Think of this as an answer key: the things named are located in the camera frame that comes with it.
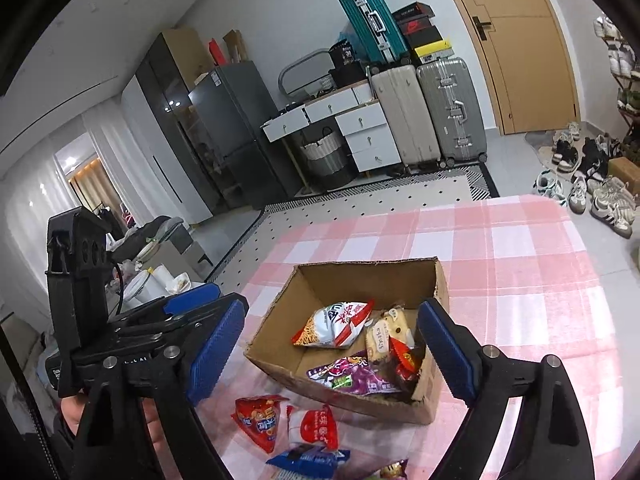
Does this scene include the red shoe box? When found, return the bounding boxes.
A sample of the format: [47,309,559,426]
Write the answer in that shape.
[397,16,433,36]

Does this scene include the blue cookie packet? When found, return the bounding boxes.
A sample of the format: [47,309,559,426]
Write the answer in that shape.
[265,444,351,480]

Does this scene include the teal suitcase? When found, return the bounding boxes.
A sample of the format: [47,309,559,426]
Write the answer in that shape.
[338,0,418,66]

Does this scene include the beige suitcase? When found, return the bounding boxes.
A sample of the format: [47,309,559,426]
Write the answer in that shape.
[370,64,443,170]

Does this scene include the curved metal frame rack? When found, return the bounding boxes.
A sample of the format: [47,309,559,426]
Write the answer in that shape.
[278,49,337,96]

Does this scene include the silver suitcase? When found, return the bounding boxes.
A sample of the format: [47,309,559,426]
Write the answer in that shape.
[416,56,488,167]

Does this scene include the small cardboard box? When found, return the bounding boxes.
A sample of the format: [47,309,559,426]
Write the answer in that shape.
[607,156,640,191]

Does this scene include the grey refrigerator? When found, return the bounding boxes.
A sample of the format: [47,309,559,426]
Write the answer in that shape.
[187,60,306,211]

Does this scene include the beige pastry packet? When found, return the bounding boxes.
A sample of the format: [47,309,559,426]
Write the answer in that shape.
[382,305,418,346]
[365,322,393,366]

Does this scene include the dark glass cabinet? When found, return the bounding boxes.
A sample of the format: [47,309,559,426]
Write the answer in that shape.
[135,27,236,226]

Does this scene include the black printed box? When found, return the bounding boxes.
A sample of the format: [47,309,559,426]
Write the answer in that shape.
[327,40,363,73]

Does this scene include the grey doormat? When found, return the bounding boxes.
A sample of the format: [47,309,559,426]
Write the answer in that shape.
[524,130,566,166]

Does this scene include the white curtains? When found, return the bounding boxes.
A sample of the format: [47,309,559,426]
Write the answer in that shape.
[0,105,166,321]

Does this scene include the black jacket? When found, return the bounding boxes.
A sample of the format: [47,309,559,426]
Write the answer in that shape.
[107,215,186,261]

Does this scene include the group of sneakers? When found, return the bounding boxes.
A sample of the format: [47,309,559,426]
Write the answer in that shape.
[531,121,640,238]

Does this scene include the orange cookie packet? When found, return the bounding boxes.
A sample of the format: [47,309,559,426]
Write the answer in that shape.
[390,337,426,386]

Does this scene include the woven laundry basket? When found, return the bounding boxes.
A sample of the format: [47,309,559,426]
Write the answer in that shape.
[299,127,357,191]

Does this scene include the shoe rack with shoes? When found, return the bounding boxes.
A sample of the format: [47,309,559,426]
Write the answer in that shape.
[593,14,640,111]

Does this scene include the small orange snack packet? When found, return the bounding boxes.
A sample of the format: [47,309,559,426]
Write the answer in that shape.
[377,460,410,480]

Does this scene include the white desk with drawers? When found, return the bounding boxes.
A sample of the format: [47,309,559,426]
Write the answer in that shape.
[262,82,403,196]

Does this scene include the white red round-label packet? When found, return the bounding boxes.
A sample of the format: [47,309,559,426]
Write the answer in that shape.
[287,404,341,453]

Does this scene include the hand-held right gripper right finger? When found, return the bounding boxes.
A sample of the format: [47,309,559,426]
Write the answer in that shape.
[416,297,596,480]

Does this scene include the wooden door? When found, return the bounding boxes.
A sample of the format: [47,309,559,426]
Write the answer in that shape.
[432,0,581,136]

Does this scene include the patterned dotted rug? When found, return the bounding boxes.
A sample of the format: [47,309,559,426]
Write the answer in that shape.
[205,164,501,281]

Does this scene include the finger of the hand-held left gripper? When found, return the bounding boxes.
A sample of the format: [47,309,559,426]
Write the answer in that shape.
[107,282,222,331]
[115,300,226,343]

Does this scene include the tall flat cardboard box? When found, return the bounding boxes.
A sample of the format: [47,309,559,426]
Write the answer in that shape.
[222,29,248,63]

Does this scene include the red blue-label snack packet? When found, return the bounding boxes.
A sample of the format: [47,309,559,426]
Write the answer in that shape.
[231,395,291,453]

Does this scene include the white red noodle snack packet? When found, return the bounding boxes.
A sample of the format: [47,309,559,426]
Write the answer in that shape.
[291,300,376,350]

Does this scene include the purple candy bag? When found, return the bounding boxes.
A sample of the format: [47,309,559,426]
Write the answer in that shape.
[306,351,401,396]

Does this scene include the white cylindrical container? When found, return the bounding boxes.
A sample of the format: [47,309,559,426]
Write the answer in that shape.
[122,267,166,311]

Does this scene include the brown cardboard box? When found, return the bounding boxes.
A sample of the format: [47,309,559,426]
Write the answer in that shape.
[243,257,451,426]

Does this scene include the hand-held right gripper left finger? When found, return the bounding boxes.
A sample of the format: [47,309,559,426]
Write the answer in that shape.
[72,294,250,480]

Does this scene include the person's left hand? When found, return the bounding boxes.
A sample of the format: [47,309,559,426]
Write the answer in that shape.
[59,395,171,463]

